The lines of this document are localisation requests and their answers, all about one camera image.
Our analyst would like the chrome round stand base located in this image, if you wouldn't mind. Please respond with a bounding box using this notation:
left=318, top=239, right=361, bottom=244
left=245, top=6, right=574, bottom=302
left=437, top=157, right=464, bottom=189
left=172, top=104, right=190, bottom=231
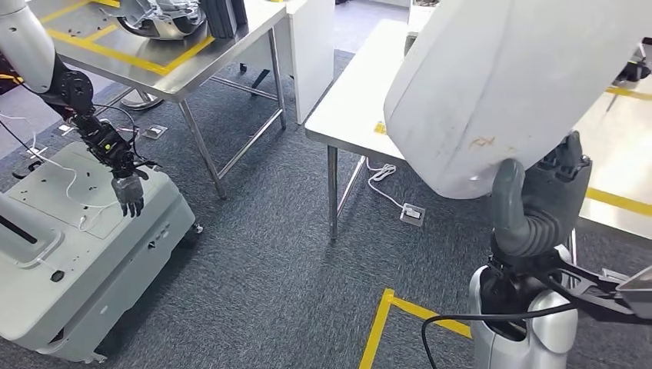
left=121, top=88, right=164, bottom=111

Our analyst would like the steel table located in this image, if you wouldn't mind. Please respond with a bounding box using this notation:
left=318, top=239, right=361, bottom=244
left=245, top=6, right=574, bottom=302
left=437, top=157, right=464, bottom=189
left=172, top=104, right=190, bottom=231
left=28, top=0, right=289, bottom=201

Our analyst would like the silver car lamp part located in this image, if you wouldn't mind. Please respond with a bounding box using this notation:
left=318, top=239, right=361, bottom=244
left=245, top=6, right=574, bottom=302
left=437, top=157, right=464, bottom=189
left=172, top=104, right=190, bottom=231
left=112, top=0, right=208, bottom=42

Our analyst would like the dark hand of wheeled robot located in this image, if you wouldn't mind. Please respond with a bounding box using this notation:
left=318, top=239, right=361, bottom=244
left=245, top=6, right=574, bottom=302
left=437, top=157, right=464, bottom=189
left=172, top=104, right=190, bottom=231
left=111, top=170, right=150, bottom=219

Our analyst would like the black pronged device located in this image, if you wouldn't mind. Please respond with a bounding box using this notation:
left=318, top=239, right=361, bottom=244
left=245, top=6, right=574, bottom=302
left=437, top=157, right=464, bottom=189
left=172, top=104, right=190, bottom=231
left=606, top=38, right=652, bottom=114

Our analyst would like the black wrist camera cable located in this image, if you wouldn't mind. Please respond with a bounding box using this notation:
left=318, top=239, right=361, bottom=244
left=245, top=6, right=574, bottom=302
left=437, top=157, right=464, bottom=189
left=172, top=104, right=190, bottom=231
left=421, top=272, right=579, bottom=369

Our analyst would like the white cabinet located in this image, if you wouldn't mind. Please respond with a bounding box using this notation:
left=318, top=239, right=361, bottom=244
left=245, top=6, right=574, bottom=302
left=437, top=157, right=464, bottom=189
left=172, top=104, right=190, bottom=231
left=284, top=0, right=336, bottom=126

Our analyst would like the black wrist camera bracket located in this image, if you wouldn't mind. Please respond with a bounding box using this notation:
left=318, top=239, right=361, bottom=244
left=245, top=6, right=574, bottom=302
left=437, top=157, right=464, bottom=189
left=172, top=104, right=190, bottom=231
left=547, top=254, right=652, bottom=327

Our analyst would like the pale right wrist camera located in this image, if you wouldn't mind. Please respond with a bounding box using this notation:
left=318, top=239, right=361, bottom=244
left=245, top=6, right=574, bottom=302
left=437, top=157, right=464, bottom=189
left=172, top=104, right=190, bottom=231
left=615, top=264, right=652, bottom=321

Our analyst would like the white coiled floor cable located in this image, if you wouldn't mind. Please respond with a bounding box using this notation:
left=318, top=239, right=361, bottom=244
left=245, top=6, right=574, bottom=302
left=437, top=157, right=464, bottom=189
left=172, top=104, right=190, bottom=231
left=365, top=156, right=408, bottom=211

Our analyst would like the yellow tape on steel table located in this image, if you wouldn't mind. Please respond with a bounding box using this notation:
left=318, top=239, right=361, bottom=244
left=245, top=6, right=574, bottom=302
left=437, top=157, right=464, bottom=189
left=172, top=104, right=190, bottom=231
left=38, top=0, right=217, bottom=78

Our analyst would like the black ribbed block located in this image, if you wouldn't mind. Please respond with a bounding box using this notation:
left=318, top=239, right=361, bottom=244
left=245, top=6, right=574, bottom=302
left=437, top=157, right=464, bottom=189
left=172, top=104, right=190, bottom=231
left=200, top=0, right=249, bottom=40

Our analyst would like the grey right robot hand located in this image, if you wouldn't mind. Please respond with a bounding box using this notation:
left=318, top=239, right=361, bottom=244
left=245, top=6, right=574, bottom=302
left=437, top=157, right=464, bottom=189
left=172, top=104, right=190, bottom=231
left=491, top=131, right=594, bottom=239

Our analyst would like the yellow floor tape square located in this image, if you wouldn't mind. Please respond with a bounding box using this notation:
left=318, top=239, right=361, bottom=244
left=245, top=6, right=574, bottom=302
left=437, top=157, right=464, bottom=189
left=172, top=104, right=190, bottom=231
left=358, top=288, right=473, bottom=369

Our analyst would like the white shell part orange marking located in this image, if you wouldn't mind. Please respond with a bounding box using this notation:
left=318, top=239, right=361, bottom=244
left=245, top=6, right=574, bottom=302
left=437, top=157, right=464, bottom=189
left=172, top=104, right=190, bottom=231
left=383, top=0, right=652, bottom=201

